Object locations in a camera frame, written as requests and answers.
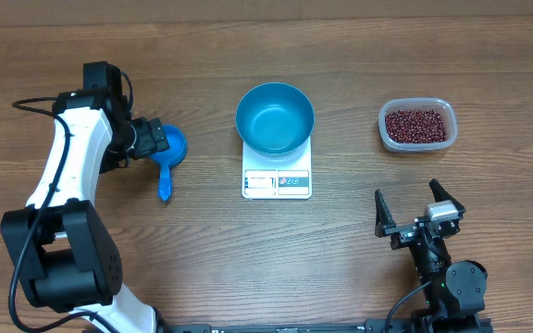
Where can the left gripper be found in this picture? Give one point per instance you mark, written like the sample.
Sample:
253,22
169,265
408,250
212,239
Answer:
152,141

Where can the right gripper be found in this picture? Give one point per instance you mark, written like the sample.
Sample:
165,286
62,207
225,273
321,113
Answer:
404,233

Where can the blue plastic measuring scoop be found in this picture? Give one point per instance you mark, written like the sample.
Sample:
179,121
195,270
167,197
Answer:
169,159

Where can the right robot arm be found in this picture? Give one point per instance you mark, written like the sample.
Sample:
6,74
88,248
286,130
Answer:
451,294

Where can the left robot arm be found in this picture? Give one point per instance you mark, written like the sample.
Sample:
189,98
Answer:
64,257

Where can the blue metal bowl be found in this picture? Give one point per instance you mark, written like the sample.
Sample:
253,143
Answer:
275,118

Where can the white digital kitchen scale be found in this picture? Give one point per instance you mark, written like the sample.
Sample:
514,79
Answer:
277,177

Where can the red beans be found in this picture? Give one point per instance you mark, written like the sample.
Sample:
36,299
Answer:
416,126

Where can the clear plastic container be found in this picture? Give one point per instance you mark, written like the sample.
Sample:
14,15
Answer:
418,103

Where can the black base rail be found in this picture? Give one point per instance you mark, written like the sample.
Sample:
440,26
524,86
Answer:
322,327

